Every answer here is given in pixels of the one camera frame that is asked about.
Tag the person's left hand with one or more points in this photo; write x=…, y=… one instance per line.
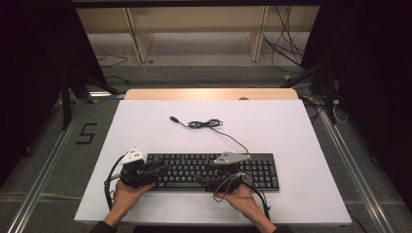
x=128, y=197

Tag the black metal tripod stand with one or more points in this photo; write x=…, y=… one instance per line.
x=69, y=97
x=328, y=97

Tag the black computer keyboard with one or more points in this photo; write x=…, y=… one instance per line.
x=259, y=171

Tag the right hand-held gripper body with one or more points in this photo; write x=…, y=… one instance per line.
x=225, y=181

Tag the light wooden table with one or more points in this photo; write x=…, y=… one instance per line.
x=210, y=94

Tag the person's right hand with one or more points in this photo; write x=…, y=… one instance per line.
x=241, y=200

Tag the light wooden shelf unit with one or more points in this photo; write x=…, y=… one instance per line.
x=200, y=19

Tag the aluminium floor rail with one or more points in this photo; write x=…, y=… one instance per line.
x=353, y=168
x=42, y=174

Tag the white table cover board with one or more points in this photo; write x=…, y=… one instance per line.
x=291, y=136

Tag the short aluminium bar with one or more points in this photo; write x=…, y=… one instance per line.
x=105, y=94

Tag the black curtain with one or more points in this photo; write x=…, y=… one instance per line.
x=372, y=81
x=32, y=81

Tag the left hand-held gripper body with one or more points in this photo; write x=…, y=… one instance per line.
x=134, y=176

